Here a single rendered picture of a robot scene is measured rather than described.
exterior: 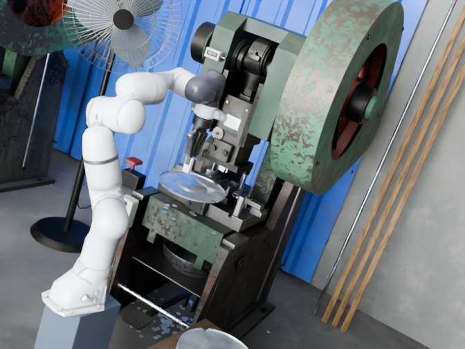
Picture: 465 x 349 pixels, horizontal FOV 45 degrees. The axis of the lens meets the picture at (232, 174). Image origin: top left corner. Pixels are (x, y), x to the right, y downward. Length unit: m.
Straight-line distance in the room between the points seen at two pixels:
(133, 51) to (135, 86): 1.15
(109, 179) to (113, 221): 0.13
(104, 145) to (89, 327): 0.64
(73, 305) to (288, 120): 0.96
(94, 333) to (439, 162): 2.22
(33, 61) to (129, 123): 1.95
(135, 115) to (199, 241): 0.85
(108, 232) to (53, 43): 1.78
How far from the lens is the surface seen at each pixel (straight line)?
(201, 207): 2.46
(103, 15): 2.92
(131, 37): 2.95
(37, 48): 3.32
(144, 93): 1.85
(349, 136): 2.60
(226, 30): 2.42
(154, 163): 4.14
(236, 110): 2.44
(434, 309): 3.68
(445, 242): 3.55
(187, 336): 2.14
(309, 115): 1.98
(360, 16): 2.08
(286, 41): 2.34
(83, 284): 1.96
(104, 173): 1.80
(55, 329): 2.09
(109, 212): 1.81
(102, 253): 1.92
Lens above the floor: 1.56
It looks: 17 degrees down
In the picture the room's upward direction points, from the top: 19 degrees clockwise
